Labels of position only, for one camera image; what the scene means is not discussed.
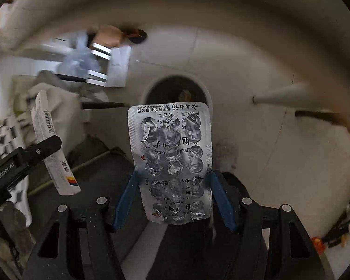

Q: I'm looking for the black white object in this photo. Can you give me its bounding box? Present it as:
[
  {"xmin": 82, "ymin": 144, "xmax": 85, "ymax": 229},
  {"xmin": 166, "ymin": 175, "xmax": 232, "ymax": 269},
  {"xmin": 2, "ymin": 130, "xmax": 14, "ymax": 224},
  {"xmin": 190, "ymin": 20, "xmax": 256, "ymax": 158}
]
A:
[{"xmin": 324, "ymin": 178, "xmax": 350, "ymax": 248}]

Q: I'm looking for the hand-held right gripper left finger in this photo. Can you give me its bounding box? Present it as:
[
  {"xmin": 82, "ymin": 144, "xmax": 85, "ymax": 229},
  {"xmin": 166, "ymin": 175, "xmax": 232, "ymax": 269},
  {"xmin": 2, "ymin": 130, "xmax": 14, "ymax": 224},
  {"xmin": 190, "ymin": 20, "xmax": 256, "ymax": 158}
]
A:
[{"xmin": 20, "ymin": 169, "xmax": 141, "ymax": 280}]

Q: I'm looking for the dark brown table leg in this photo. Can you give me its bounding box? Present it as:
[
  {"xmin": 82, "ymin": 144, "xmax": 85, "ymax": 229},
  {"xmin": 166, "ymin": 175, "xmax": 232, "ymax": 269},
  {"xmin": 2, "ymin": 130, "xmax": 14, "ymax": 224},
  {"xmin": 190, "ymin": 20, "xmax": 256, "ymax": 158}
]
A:
[{"xmin": 294, "ymin": 110, "xmax": 346, "ymax": 126}]

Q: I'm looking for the dark round object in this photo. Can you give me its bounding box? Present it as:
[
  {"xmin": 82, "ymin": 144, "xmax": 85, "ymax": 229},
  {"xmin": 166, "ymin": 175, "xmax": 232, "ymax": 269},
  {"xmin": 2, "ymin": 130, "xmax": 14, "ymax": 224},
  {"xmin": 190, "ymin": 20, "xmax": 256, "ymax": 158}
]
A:
[{"xmin": 125, "ymin": 27, "xmax": 149, "ymax": 45}]

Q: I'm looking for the brown cardboard box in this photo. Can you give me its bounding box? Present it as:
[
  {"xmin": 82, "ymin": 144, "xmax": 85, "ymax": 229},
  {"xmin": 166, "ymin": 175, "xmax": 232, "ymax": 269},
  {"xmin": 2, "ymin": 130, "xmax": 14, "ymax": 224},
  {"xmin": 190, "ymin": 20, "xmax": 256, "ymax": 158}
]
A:
[{"xmin": 93, "ymin": 25, "xmax": 124, "ymax": 49}]

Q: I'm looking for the silver blister pack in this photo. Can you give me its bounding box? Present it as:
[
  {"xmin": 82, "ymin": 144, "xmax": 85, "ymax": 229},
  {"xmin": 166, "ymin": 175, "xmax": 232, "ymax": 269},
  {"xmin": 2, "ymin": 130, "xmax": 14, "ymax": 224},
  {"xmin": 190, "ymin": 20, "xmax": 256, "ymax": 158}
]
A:
[{"xmin": 127, "ymin": 103, "xmax": 214, "ymax": 225}]

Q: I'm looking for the white medicine box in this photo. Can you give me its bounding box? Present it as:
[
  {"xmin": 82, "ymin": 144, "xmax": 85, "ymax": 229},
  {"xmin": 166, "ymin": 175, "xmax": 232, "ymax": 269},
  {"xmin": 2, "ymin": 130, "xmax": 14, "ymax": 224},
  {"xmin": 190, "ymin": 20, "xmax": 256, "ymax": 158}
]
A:
[{"xmin": 31, "ymin": 91, "xmax": 82, "ymax": 196}]

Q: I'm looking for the white round trash bin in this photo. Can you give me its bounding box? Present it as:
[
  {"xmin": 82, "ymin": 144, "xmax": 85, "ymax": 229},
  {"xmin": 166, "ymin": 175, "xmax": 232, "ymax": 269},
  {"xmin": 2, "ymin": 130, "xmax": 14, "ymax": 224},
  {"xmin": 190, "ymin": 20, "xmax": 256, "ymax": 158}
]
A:
[{"xmin": 141, "ymin": 75, "xmax": 214, "ymax": 115}]

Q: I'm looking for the beige cloth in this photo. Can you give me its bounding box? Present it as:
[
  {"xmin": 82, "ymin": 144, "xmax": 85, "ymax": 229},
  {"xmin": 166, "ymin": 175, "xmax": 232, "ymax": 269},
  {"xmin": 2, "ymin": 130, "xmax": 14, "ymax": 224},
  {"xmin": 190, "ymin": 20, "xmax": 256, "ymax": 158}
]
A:
[{"xmin": 13, "ymin": 70, "xmax": 110, "ymax": 164}]

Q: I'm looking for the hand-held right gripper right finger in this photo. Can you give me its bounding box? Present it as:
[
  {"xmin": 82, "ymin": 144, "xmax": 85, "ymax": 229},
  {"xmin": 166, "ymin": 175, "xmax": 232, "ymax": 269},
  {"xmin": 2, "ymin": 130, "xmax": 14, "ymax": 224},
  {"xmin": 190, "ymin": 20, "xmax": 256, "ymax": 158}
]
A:
[{"xmin": 209, "ymin": 170, "xmax": 336, "ymax": 280}]

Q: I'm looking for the black white checkered cloth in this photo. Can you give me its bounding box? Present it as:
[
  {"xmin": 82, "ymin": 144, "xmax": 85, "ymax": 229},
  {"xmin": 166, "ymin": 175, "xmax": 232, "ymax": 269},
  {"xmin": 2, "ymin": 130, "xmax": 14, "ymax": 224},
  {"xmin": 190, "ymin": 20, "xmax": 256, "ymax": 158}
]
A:
[{"xmin": 0, "ymin": 114, "xmax": 32, "ymax": 228}]

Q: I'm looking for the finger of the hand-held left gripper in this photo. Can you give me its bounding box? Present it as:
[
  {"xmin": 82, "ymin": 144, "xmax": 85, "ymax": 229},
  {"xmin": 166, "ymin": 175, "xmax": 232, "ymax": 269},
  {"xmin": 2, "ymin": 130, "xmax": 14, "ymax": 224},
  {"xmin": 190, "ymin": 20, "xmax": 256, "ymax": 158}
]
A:
[{"xmin": 21, "ymin": 135, "xmax": 63, "ymax": 167}]

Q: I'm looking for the dark thin rod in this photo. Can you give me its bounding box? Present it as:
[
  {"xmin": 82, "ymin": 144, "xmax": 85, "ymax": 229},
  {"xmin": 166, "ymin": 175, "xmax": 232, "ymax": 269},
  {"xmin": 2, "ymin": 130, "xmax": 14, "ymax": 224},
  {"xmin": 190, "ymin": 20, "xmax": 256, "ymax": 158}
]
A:
[{"xmin": 81, "ymin": 101, "xmax": 129, "ymax": 109}]

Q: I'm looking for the blue plastic bag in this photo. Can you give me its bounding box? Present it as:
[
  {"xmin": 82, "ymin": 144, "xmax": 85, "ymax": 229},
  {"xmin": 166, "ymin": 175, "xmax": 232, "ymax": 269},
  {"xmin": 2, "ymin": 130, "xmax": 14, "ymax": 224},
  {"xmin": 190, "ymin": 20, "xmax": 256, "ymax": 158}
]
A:
[{"xmin": 57, "ymin": 32, "xmax": 101, "ymax": 79}]

